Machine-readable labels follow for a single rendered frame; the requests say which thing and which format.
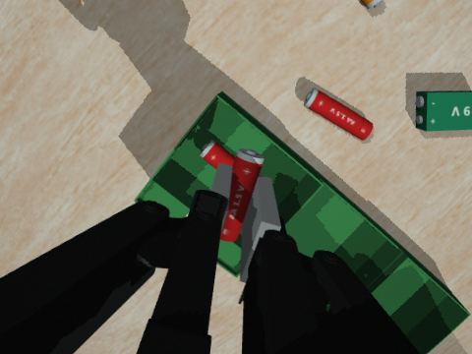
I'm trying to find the red aa battery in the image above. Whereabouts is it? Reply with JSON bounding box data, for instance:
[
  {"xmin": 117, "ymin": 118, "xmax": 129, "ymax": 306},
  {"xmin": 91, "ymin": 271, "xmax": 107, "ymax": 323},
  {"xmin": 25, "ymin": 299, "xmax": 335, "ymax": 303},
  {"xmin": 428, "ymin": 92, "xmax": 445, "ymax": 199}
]
[
  {"xmin": 200, "ymin": 140, "xmax": 235, "ymax": 169},
  {"xmin": 220, "ymin": 148, "xmax": 265, "ymax": 242},
  {"xmin": 304, "ymin": 88, "xmax": 373, "ymax": 141}
]

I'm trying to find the green three-compartment bin rack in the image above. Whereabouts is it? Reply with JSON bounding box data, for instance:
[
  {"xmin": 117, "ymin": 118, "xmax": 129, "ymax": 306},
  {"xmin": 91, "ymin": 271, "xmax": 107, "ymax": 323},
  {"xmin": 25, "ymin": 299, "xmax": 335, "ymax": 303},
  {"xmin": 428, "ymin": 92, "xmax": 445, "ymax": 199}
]
[{"xmin": 134, "ymin": 91, "xmax": 471, "ymax": 354}]

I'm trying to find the orange aa battery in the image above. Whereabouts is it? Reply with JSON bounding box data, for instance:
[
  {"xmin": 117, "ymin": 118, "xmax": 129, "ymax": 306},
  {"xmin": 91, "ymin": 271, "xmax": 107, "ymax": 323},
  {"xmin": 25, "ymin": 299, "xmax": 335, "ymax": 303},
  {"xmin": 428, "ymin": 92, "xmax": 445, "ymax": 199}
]
[{"xmin": 361, "ymin": 0, "xmax": 382, "ymax": 10}]

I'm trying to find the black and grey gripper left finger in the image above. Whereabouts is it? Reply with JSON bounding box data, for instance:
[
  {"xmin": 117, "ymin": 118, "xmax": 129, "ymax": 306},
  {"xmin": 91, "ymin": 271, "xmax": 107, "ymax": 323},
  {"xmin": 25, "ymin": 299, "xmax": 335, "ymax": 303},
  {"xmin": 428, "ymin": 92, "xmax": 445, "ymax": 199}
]
[{"xmin": 0, "ymin": 162, "xmax": 233, "ymax": 354}]

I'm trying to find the green 9v battery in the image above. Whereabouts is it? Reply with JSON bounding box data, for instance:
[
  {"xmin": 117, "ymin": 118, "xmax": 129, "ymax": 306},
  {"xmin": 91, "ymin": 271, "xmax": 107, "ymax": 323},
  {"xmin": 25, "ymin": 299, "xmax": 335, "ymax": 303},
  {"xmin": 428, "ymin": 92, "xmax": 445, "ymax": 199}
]
[{"xmin": 416, "ymin": 90, "xmax": 472, "ymax": 132}]

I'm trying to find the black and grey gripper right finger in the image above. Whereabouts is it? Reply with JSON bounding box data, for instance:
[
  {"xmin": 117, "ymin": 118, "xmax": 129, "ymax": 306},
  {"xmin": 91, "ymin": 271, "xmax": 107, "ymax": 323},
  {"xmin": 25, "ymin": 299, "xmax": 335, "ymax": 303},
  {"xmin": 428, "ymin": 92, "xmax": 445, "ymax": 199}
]
[{"xmin": 238, "ymin": 175, "xmax": 420, "ymax": 354}]

